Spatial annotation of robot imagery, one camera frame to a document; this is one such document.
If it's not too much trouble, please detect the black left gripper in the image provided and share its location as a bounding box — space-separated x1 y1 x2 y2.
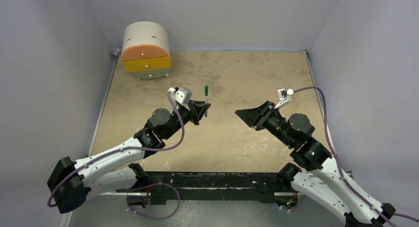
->
163 99 210 139

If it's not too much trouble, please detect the white marker black tip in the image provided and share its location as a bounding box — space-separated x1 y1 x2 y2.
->
204 94 209 117

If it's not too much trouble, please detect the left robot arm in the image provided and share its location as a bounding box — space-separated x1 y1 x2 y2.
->
47 99 211 214

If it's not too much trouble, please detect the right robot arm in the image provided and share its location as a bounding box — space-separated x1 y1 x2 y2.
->
235 101 396 227

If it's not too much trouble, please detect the small three-drawer pastel cabinet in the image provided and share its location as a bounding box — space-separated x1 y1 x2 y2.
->
120 21 171 80

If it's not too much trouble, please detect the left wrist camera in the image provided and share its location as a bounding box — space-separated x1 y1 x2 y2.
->
168 87 192 111

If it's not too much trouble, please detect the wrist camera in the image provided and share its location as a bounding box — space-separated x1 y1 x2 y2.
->
168 87 192 111
274 88 294 109

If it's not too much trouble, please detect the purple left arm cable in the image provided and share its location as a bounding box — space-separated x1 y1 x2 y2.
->
46 91 186 208

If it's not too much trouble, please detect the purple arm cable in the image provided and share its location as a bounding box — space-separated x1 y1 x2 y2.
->
46 91 186 208
293 86 419 227

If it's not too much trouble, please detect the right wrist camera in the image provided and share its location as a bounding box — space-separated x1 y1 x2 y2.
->
274 88 294 109

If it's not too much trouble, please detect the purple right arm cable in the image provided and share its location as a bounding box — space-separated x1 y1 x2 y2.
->
293 86 419 227

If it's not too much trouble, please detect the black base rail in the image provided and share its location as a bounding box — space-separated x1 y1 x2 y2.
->
115 164 304 209

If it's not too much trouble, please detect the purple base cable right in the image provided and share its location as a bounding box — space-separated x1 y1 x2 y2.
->
278 192 307 213

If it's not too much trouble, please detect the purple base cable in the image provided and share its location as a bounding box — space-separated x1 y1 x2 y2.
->
126 180 182 220
278 192 307 213

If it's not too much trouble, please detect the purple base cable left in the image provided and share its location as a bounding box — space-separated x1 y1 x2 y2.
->
126 180 182 220

